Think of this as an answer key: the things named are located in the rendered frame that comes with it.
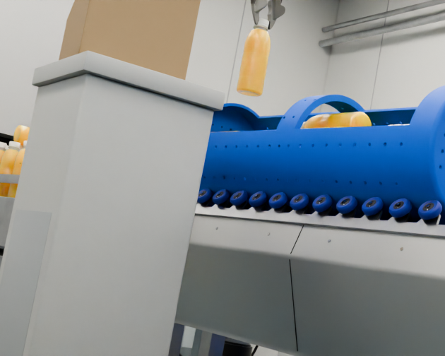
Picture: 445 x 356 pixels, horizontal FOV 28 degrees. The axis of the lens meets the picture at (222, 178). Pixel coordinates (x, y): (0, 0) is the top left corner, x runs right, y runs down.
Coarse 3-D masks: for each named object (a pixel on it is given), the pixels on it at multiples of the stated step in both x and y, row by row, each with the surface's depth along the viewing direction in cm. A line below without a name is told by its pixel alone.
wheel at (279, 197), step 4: (280, 192) 205; (272, 196) 205; (276, 196) 204; (280, 196) 203; (284, 196) 202; (272, 200) 204; (276, 200) 203; (280, 200) 202; (284, 200) 202; (272, 204) 203; (276, 204) 202; (280, 204) 202; (284, 204) 202
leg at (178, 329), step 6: (174, 324) 230; (180, 324) 232; (174, 330) 230; (180, 330) 232; (174, 336) 231; (180, 336) 232; (174, 342) 231; (180, 342) 232; (174, 348) 231; (168, 354) 229; (174, 354) 231
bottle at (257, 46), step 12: (252, 36) 238; (264, 36) 238; (252, 48) 237; (264, 48) 237; (252, 60) 236; (264, 60) 237; (240, 72) 238; (252, 72) 236; (264, 72) 238; (240, 84) 237; (252, 84) 236
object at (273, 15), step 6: (270, 0) 242; (276, 0) 242; (270, 6) 242; (276, 6) 242; (282, 6) 240; (270, 12) 242; (276, 12) 241; (282, 12) 240; (270, 18) 242; (276, 18) 242; (270, 24) 241
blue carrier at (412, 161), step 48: (336, 96) 206; (432, 96) 172; (240, 144) 213; (288, 144) 199; (336, 144) 186; (384, 144) 175; (432, 144) 166; (288, 192) 203; (336, 192) 190; (384, 192) 178; (432, 192) 168
